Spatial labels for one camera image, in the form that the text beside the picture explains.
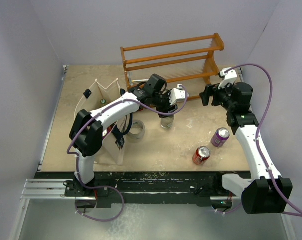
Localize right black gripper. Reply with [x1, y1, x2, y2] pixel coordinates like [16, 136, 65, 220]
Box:
[200, 80, 235, 112]

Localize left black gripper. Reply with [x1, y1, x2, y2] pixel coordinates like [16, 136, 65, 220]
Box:
[151, 89, 177, 119]

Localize red cola can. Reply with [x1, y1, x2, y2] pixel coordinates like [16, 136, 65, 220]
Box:
[107, 123, 115, 131]
[192, 146, 211, 165]

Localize beige canvas tote bag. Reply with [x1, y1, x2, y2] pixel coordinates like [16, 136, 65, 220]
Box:
[74, 79, 125, 165]

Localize purple Fanta can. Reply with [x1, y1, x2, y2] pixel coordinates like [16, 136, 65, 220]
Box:
[102, 129, 108, 138]

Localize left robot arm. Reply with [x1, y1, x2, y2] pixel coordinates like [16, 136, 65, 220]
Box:
[67, 74, 187, 196]

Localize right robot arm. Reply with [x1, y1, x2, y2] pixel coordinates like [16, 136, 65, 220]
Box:
[199, 82, 293, 215]

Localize green and white pen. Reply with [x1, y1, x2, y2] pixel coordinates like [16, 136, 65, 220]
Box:
[132, 79, 147, 83]

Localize orange wooden shelf rack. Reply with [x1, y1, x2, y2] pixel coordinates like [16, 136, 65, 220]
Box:
[120, 33, 224, 89]

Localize clear tape roll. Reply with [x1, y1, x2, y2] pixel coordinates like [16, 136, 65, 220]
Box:
[127, 120, 145, 140]

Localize purple soda can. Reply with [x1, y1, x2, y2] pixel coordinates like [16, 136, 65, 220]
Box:
[211, 127, 230, 148]

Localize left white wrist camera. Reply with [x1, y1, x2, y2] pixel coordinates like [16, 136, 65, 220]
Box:
[169, 84, 187, 106]

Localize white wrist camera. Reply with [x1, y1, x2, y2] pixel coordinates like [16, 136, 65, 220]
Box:
[218, 67, 238, 90]
[169, 84, 187, 106]

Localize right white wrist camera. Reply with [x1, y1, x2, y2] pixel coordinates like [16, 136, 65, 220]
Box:
[218, 67, 238, 90]

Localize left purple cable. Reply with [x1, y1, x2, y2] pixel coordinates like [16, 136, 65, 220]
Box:
[66, 84, 188, 188]

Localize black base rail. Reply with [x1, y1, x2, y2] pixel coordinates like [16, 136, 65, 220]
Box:
[63, 171, 244, 208]

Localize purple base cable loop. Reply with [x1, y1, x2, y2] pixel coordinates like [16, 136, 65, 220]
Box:
[74, 184, 126, 222]

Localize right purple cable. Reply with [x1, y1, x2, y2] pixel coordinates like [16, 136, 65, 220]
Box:
[224, 63, 302, 220]

